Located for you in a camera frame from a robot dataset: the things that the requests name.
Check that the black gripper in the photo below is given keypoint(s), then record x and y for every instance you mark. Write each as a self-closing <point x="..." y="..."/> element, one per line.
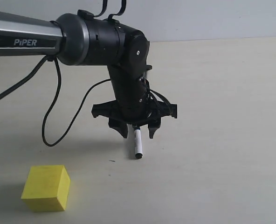
<point x="148" y="109"/>

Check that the black and white whiteboard marker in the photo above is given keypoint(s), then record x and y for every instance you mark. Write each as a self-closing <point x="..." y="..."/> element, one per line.
<point x="138" y="142"/>

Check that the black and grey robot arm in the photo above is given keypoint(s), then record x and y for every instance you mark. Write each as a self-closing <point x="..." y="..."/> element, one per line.
<point x="82" y="40"/>

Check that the yellow foam cube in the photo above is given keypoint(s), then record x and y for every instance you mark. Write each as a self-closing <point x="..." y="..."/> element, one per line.
<point x="46" y="188"/>

